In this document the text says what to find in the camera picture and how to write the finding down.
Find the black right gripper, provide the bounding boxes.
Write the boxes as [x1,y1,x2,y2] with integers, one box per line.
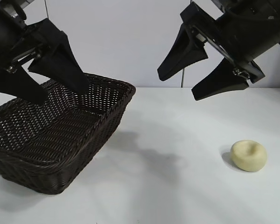
[157,1,280,101]

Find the pale yellow egg yolk pastry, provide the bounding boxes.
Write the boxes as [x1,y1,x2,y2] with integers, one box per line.
[230,139,268,173]

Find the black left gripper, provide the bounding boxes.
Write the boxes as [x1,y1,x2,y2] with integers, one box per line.
[0,0,89,106]

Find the dark brown wicker basket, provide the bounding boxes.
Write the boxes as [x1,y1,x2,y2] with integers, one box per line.
[0,72,136,196]

